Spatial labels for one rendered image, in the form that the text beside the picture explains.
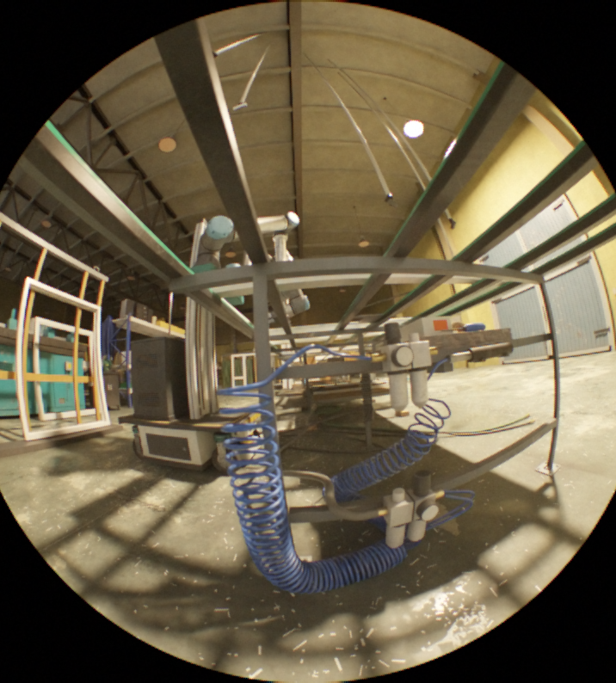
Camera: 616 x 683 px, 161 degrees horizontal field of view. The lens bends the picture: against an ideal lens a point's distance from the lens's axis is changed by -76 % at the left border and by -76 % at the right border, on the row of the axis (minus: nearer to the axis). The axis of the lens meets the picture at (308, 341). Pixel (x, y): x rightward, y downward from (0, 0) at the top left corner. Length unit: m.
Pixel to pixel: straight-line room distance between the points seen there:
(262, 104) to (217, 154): 8.03
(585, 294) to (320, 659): 6.43
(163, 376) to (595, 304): 7.01
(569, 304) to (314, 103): 8.91
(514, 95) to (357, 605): 0.90
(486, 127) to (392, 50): 8.07
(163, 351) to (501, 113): 1.58
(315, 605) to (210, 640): 0.26
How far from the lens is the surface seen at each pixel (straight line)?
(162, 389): 1.45
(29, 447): 2.29
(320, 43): 7.91
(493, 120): 0.35
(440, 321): 0.71
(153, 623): 0.71
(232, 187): 0.34
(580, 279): 6.42
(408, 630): 0.62
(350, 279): 0.75
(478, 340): 0.74
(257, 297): 0.48
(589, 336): 6.34
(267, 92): 8.17
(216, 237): 1.33
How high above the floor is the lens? 0.57
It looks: 8 degrees up
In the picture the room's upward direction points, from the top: 5 degrees counter-clockwise
